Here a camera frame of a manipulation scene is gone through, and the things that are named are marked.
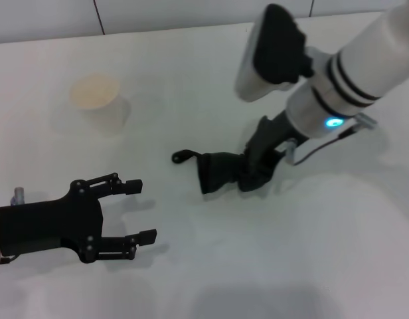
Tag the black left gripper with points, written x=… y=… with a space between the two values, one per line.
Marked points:
x=48 y=226

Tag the silver black right wrist camera box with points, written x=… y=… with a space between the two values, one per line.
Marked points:
x=274 y=50

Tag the dark blue rag with loop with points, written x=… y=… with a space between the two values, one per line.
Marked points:
x=221 y=169

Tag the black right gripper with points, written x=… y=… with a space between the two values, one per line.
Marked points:
x=267 y=139

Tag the white paper cup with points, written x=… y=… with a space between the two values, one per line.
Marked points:
x=95 y=89

